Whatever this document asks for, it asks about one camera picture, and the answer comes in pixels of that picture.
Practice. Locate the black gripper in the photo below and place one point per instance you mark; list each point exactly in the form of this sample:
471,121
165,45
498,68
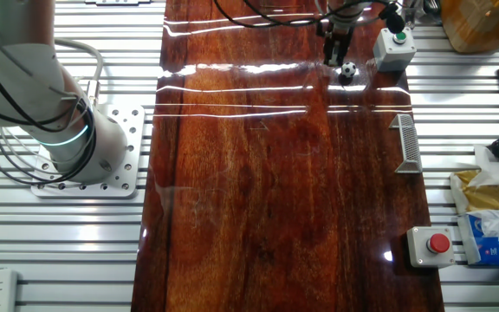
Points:
336,34

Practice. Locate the small black-white soccer ball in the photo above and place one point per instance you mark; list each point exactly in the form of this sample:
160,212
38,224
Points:
348,69

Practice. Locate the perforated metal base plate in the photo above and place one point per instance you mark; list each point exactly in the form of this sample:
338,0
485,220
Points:
124,173

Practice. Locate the grey box red button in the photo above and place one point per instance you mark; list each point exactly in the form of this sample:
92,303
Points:
429,247

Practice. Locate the blue tissue pack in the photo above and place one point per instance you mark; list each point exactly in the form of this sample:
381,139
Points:
496,251

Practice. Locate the grey box green button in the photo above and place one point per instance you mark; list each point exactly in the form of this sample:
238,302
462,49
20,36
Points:
394,52

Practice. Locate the glossy brown wooden board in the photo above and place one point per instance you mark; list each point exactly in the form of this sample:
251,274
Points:
275,195

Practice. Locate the black foam ball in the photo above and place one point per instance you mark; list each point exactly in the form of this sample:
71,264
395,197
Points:
395,22

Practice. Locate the gold plastic wrapper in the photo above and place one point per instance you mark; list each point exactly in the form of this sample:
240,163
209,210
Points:
492,195

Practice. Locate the brown cardboard box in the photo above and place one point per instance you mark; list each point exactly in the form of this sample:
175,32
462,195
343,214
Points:
479,21

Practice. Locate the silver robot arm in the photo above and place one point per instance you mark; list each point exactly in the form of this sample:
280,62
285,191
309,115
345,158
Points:
15,78

